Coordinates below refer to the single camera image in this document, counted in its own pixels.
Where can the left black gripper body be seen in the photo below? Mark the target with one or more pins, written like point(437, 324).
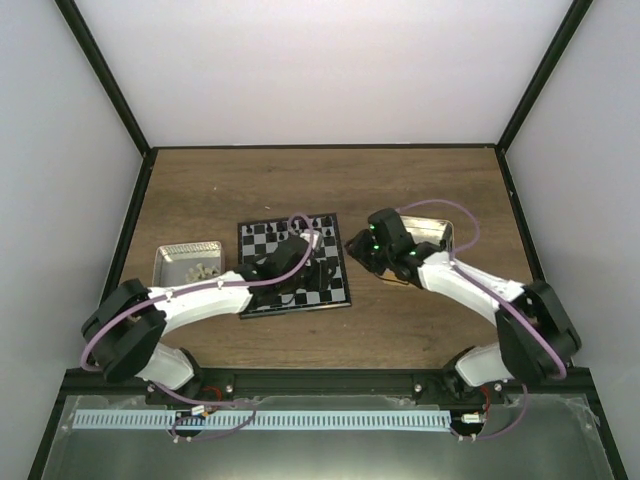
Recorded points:
point(318, 283)

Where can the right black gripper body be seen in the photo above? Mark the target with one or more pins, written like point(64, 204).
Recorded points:
point(374, 258)

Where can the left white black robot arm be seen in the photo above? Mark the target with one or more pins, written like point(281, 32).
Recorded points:
point(123, 336)

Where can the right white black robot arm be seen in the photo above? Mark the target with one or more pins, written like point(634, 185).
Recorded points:
point(536, 339)

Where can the pile of white chess pieces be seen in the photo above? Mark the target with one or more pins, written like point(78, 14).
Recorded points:
point(200, 272)

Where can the yellow metal tin box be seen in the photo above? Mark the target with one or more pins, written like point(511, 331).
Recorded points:
point(429, 236)

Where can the black grey chessboard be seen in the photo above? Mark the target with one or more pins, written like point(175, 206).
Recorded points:
point(280, 298)

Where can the pink tray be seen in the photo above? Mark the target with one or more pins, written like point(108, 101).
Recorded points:
point(173, 261)

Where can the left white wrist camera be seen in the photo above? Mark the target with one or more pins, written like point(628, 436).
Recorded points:
point(316, 241)

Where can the black aluminium mounting rail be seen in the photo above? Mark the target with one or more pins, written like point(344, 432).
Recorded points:
point(228, 385)

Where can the light blue slotted cable duct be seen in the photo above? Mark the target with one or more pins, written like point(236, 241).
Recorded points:
point(402, 420)

